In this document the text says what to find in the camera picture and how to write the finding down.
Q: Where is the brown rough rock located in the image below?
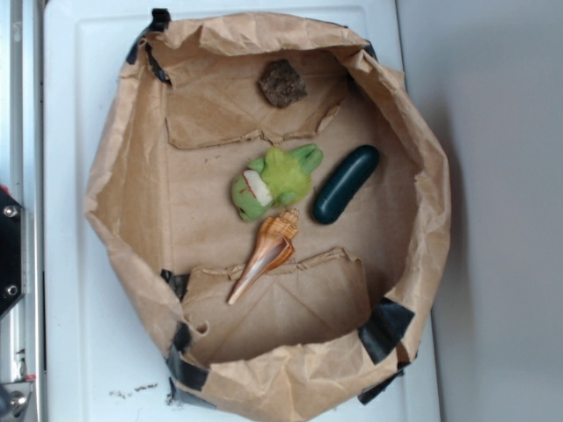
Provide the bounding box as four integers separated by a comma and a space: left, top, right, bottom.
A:
259, 59, 307, 108

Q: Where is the brown paper bag tray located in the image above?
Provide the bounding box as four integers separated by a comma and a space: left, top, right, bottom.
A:
84, 10, 451, 421

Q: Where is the green plush frog toy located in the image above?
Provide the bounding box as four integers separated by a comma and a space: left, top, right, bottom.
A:
230, 143, 324, 222

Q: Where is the orange spiral seashell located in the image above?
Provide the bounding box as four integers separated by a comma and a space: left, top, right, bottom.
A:
227, 208, 299, 305

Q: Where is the dark green plastic cucumber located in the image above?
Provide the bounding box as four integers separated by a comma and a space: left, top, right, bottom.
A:
311, 145, 379, 225

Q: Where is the black mounting bracket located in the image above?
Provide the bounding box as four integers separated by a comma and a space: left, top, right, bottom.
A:
0, 186, 23, 318

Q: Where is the aluminium frame rail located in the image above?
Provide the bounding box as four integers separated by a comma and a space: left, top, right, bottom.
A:
1, 1, 47, 421

